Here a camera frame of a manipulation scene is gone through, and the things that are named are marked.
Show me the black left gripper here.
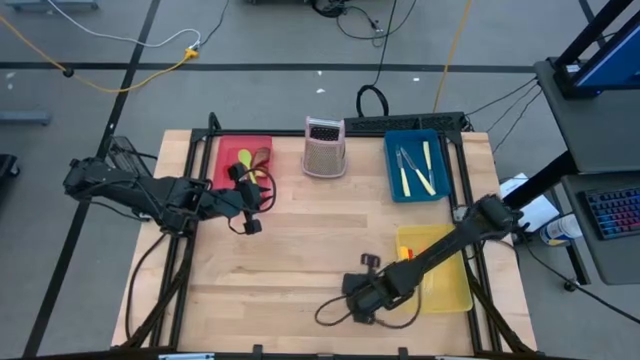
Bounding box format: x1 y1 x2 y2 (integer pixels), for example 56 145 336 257
228 163 274 221

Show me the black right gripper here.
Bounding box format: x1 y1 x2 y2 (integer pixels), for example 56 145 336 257
342 272 401 325

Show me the large dark wooden spoon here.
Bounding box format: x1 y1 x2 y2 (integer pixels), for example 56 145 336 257
252 146 274 174

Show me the green silicone spoon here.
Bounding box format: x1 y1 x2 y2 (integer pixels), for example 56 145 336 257
237 148 259 185

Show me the red plastic bin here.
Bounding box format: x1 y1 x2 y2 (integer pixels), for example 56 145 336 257
212 134 274 191

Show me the pink metal box grater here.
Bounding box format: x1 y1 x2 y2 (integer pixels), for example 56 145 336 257
300 116 348 180

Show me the yellow plastic bin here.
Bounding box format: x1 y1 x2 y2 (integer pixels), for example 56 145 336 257
394 223 475 315

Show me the blue plastic bin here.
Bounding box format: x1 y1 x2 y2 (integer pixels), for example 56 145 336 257
383 128 453 204

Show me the white paper sheet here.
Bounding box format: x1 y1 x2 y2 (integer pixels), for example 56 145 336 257
499 172 562 234

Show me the white plastic bottle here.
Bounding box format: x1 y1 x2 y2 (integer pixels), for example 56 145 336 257
539 212 584 247

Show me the grey metal floor bar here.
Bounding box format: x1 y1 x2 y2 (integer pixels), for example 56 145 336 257
0 111 52 127

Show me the black floor object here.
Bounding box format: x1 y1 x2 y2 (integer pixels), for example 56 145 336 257
0 153 21 180

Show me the backlit computer keyboard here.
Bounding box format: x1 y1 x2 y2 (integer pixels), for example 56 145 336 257
583 185 640 241

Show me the grey computer desk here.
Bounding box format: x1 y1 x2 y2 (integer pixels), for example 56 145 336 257
532 57 640 286

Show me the black computer monitor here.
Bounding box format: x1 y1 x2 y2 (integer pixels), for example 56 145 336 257
572 12 640 94

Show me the black aluminium table frame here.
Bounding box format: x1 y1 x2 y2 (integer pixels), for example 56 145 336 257
119 112 536 360

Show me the black hanging cable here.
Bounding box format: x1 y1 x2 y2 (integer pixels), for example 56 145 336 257
355 0 399 119

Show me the black wire mesh basket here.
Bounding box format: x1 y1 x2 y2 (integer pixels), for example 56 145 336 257
106 135 154 177

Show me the yellow floor extension cable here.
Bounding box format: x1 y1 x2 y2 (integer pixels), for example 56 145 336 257
0 14 200 95

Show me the white floor cable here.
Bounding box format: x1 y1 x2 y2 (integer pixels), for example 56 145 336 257
47 0 202 50

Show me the black cable under table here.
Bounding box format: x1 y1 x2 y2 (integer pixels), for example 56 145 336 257
124 232 169 344

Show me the black floor cable tangle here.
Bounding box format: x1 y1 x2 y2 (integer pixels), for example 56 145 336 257
309 0 419 49

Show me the yellow hanging cable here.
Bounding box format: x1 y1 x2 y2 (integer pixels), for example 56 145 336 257
432 0 474 114

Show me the thin black desk cable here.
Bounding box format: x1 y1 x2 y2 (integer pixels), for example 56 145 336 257
464 77 541 119

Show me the black monitor stand post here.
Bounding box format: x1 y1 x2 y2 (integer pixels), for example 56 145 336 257
552 0 635 100

